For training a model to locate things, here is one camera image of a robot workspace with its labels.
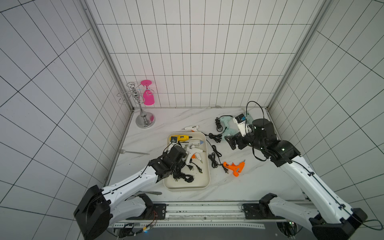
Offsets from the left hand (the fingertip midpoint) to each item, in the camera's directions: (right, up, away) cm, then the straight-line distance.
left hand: (173, 154), depth 84 cm
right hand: (+29, +14, -12) cm, 34 cm away
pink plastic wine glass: (-21, +36, +22) cm, 47 cm away
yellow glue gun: (+3, +11, -12) cm, 16 cm away
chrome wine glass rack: (-25, +20, +27) cm, 42 cm away
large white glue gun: (+14, +5, +12) cm, 19 cm away
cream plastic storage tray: (+13, -13, 0) cm, 18 cm away
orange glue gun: (+37, -9, +2) cm, 38 cm away
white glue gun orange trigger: (+11, +14, +21) cm, 27 cm away
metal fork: (-35, -1, +11) cm, 37 cm away
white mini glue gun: (+11, 0, +4) cm, 12 cm away
